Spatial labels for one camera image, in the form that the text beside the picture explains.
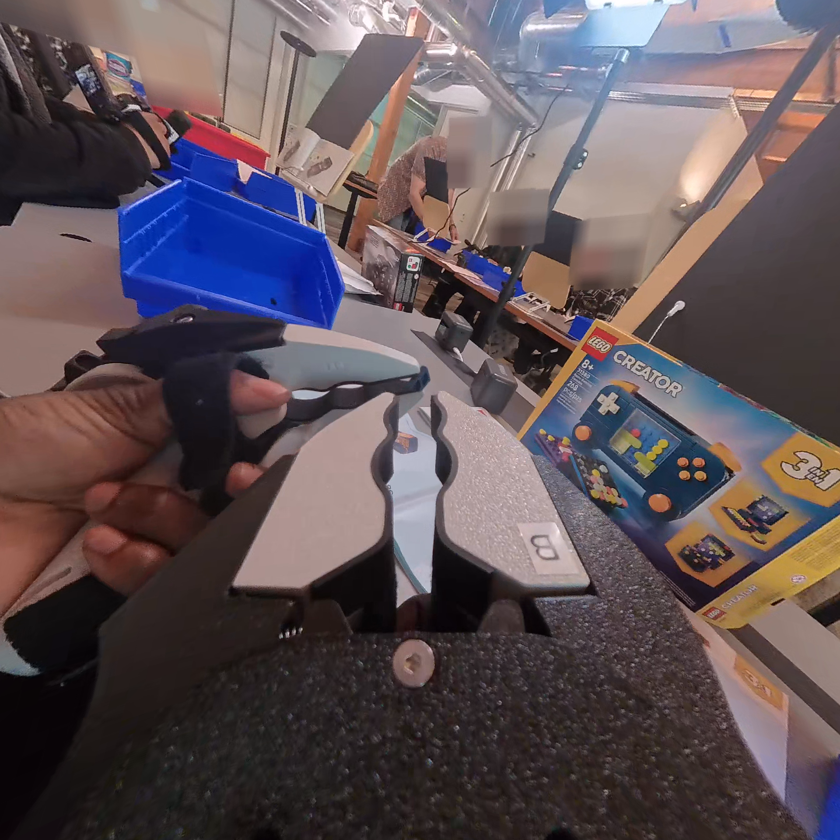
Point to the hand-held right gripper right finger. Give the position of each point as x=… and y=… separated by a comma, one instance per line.
x=499, y=505

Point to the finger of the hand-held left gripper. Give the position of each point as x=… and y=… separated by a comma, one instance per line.
x=282, y=439
x=341, y=358

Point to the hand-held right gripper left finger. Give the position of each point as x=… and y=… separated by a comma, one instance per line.
x=328, y=512

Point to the person's left hand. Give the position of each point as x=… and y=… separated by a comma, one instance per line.
x=79, y=446

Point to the dark toy box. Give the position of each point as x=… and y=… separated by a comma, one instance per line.
x=387, y=269

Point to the small grey box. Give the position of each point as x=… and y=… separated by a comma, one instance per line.
x=454, y=331
x=493, y=387

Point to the toy brick set box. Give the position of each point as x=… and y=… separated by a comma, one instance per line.
x=656, y=459

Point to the red plastic bin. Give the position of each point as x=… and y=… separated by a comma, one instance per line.
x=223, y=141

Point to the black flag panel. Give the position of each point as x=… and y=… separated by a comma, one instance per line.
x=367, y=85

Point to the black light stand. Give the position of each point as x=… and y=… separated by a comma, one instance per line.
x=577, y=157

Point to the large black board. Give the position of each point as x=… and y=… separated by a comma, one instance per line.
x=754, y=295

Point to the overhead light panel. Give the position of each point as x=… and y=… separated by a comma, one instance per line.
x=617, y=26

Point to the wooden post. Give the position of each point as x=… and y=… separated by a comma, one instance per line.
x=387, y=157

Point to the silver ceiling duct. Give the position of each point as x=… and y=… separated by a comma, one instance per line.
x=485, y=72

